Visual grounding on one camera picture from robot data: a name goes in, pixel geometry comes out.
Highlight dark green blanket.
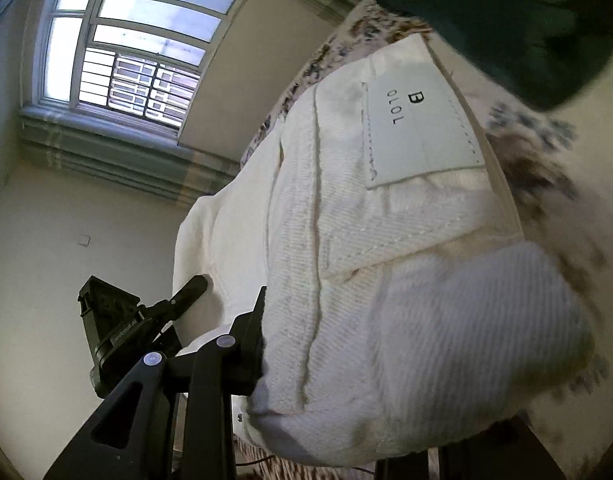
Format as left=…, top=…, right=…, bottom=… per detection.
left=351, top=0, right=613, bottom=111

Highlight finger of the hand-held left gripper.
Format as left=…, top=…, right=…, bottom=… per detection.
left=139, top=275, right=213, bottom=329

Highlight white pants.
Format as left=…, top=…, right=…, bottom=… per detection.
left=172, top=35, right=594, bottom=466

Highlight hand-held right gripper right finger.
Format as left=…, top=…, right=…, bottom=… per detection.
left=375, top=410, right=567, bottom=480

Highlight barred window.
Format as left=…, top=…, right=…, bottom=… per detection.
left=36, top=0, right=252, bottom=133

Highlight bed with floral sheet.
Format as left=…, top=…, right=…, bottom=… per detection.
left=239, top=0, right=613, bottom=480

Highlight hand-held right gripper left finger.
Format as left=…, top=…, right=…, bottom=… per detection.
left=41, top=285, right=268, bottom=480

